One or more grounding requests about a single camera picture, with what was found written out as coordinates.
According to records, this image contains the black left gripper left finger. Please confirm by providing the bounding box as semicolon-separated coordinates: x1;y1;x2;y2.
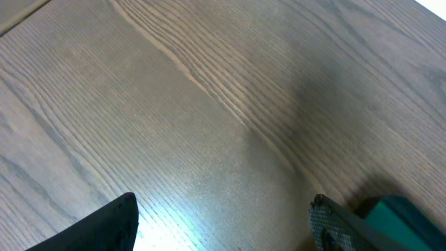
30;192;139;251

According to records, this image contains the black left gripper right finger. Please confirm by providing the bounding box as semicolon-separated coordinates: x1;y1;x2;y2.
309;194;413;250

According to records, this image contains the dark green rectangular tray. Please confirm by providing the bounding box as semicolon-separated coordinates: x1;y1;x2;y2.
355;195;445;251

